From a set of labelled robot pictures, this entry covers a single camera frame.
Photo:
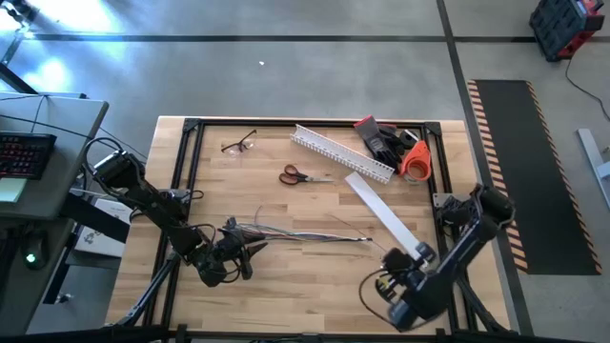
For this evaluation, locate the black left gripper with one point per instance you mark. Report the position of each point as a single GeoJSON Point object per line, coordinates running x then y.
{"type": "Point", "coordinates": [229, 248]}

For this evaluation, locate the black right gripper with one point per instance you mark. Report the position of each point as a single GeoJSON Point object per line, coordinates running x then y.
{"type": "Point", "coordinates": [402, 283]}

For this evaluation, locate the white duct cover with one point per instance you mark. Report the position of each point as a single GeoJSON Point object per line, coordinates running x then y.
{"type": "Point", "coordinates": [381, 209]}

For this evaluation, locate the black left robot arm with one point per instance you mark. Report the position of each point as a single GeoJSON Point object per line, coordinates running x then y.
{"type": "Point", "coordinates": [152, 205]}

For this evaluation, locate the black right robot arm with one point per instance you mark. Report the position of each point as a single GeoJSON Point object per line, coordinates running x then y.
{"type": "Point", "coordinates": [457, 267]}

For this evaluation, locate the clear safety glasses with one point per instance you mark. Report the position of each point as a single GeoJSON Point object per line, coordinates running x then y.
{"type": "Point", "coordinates": [238, 145]}

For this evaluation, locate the black work glove red cuff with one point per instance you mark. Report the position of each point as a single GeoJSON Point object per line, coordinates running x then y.
{"type": "Point", "coordinates": [405, 139]}

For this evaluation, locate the black grey work glove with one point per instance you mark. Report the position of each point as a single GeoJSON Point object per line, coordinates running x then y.
{"type": "Point", "coordinates": [379, 143]}

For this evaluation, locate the black striped-edge floor mat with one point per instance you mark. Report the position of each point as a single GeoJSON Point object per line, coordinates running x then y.
{"type": "Point", "coordinates": [534, 181]}

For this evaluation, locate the white cardboard box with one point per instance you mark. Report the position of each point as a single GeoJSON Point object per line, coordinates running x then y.
{"type": "Point", "coordinates": [95, 238]}

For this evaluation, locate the grey desk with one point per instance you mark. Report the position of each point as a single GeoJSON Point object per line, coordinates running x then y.
{"type": "Point", "coordinates": [71, 143]}

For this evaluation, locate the grey metal beam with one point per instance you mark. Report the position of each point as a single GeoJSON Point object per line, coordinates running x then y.
{"type": "Point", "coordinates": [595, 162]}

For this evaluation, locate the black computer mouse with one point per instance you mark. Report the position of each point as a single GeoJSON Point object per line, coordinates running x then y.
{"type": "Point", "coordinates": [33, 248]}

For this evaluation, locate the black backlit keyboard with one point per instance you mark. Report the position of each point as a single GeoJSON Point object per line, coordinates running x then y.
{"type": "Point", "coordinates": [24, 155]}

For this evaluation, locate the green sticky note pad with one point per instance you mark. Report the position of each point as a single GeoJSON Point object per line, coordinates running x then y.
{"type": "Point", "coordinates": [10, 189]}

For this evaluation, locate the black red tool case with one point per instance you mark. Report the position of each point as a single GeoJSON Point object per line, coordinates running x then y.
{"type": "Point", "coordinates": [562, 26]}

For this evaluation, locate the black aluminium table frame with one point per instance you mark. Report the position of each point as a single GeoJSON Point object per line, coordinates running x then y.
{"type": "Point", "coordinates": [310, 123]}

